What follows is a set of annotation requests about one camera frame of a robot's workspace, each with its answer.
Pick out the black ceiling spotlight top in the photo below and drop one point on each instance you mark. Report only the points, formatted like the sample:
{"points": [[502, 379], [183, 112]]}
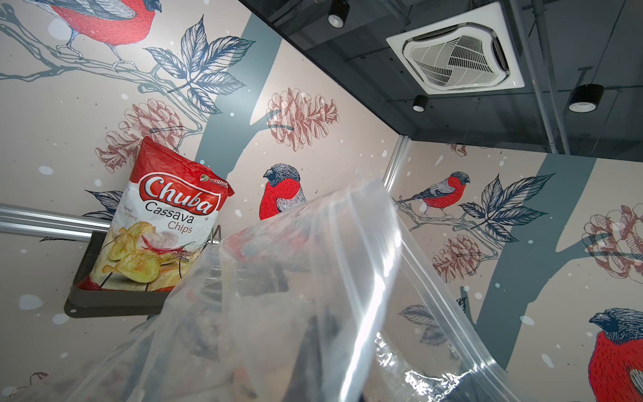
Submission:
{"points": [[338, 13]]}

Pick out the red Chuba chips bag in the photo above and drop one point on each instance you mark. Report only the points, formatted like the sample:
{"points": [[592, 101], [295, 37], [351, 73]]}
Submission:
{"points": [[162, 223]]}

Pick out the black ceiling spotlight middle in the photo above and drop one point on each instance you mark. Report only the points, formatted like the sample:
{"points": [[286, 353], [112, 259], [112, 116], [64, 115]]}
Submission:
{"points": [[420, 103]]}

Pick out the black ceiling spotlight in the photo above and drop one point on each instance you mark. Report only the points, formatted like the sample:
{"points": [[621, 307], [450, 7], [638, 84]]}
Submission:
{"points": [[338, 13], [420, 103], [585, 98]]}

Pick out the black ceiling spotlight right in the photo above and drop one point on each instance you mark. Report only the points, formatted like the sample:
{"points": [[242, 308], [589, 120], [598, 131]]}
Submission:
{"points": [[585, 98]]}

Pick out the clear plastic vacuum bag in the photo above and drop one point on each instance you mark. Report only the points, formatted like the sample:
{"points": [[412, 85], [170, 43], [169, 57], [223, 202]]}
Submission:
{"points": [[331, 301]]}

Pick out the black wall basket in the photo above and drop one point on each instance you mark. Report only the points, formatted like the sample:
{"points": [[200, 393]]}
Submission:
{"points": [[82, 303]]}

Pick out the white ceiling air conditioner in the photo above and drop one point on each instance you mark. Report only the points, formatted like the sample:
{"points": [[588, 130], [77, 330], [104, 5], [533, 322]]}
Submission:
{"points": [[471, 52]]}

